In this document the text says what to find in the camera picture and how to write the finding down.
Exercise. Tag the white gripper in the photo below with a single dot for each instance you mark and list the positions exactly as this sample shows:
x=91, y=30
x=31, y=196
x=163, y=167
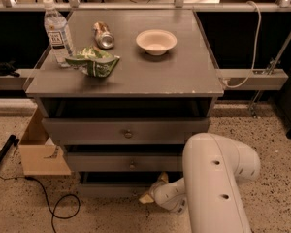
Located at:
x=158, y=190

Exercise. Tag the grey bottom drawer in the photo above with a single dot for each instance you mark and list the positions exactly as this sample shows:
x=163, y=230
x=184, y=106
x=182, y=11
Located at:
x=116, y=184

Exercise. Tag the grey drawer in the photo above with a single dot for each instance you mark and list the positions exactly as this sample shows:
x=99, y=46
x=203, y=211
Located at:
x=116, y=184
x=122, y=162
x=81, y=131

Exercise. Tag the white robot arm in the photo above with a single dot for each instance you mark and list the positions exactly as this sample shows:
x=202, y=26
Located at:
x=213, y=167

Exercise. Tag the grey middle drawer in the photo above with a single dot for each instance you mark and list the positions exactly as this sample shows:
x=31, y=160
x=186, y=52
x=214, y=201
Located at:
x=122, y=162

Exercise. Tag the grey drawer cabinet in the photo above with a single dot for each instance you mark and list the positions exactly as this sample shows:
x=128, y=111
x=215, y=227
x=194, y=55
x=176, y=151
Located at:
x=181, y=83

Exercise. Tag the grey top drawer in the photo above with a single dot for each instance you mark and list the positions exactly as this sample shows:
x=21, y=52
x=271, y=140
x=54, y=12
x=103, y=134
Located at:
x=81, y=131

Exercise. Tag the cardboard box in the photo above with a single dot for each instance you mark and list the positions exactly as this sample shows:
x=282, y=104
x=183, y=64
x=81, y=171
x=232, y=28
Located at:
x=40, y=156

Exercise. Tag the green chip bag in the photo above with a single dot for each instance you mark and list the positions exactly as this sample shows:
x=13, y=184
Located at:
x=94, y=62

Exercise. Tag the white paper bowl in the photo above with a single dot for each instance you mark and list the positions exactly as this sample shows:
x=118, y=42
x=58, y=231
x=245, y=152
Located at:
x=156, y=42

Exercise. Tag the black bar on floor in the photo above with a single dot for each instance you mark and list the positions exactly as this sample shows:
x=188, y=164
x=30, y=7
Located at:
x=12, y=140

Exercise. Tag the crushed metal can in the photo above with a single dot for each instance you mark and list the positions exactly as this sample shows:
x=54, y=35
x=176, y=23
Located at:
x=103, y=36

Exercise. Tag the clear plastic water bottle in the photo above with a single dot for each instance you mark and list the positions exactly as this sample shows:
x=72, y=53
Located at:
x=58, y=32

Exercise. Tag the black object on rail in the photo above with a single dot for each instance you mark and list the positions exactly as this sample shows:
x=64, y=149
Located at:
x=8, y=69

